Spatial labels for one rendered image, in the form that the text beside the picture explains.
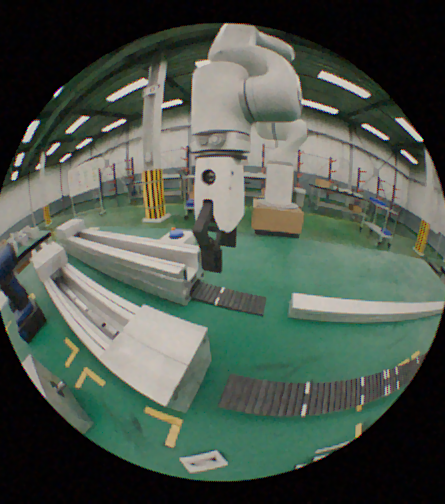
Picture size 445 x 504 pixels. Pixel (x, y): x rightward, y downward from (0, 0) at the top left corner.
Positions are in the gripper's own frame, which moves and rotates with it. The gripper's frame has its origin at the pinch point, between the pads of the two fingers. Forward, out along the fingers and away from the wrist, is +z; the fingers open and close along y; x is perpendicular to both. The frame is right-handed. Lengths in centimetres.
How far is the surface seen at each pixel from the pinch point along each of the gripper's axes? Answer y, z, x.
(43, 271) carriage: -22.4, 0.3, 37.8
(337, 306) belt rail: -0.4, 8.0, -24.2
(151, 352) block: -19.4, 1.5, 0.8
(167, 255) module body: 2.3, 4.7, 13.5
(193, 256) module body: 2.3, 3.6, 6.7
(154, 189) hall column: 233, 21, 218
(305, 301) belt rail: 0.0, 8.0, -16.8
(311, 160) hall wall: 787, -94, -173
